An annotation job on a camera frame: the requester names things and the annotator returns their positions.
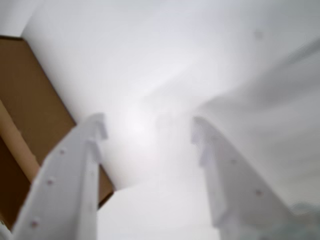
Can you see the brown cardboard box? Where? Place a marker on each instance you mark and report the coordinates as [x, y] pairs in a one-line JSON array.
[[30, 100]]

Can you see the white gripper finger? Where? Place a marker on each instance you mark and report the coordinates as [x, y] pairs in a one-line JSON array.
[[237, 195], [62, 190]]

